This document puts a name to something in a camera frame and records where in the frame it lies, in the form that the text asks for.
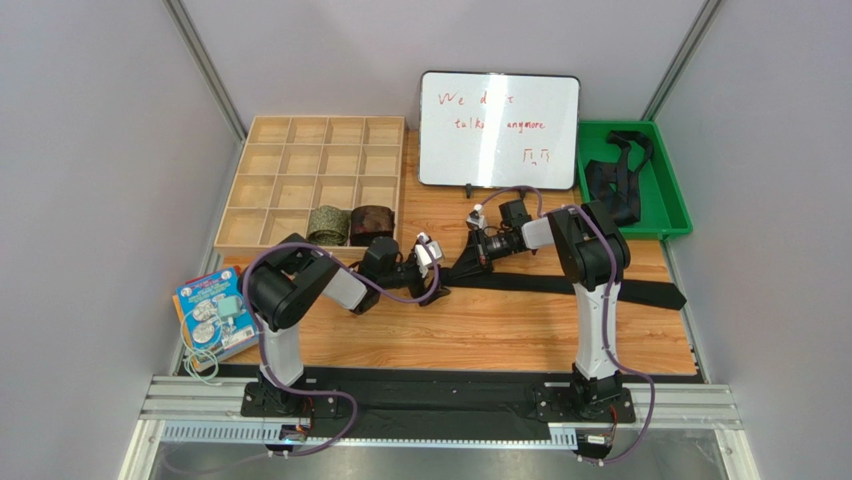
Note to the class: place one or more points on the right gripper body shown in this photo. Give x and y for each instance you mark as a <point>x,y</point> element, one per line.
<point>480,247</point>

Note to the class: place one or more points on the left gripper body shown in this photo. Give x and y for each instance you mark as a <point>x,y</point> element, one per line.
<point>426,278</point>

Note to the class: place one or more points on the black tie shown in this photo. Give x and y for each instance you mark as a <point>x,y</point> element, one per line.
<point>665,295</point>

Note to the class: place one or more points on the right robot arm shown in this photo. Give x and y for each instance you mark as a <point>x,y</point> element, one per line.
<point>593,255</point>

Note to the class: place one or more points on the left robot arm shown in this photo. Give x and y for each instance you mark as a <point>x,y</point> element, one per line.
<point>282,285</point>

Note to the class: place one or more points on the brown red rolled tie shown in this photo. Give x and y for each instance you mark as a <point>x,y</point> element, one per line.
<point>369,222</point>

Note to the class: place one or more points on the green patterned rolled tie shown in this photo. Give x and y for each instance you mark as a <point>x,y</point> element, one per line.
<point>328,226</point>

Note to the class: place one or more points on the white whiteboard with red writing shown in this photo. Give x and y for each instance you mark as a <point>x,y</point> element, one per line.
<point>496,130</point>

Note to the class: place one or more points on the wooden compartment organizer box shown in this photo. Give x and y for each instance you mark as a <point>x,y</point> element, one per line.
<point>292,165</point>

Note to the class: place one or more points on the dark striped tie in bin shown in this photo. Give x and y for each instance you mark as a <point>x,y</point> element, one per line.
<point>615,184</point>

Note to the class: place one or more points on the green plastic bin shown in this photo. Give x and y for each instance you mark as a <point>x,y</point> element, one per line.
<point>663,211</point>

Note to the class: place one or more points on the blue children's book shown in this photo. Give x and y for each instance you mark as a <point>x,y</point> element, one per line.
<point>213,313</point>

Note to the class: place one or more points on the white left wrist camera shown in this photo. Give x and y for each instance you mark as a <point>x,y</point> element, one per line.
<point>428,252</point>

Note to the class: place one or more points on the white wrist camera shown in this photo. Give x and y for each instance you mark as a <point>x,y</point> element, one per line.
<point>428,252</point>
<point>476,219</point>

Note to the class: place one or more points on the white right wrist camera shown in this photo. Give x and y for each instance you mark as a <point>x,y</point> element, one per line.
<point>476,219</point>

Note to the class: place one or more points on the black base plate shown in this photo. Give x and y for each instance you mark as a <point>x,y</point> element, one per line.
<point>449,405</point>

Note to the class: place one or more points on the aluminium frame rail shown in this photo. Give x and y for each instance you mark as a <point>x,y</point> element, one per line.
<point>689,430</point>

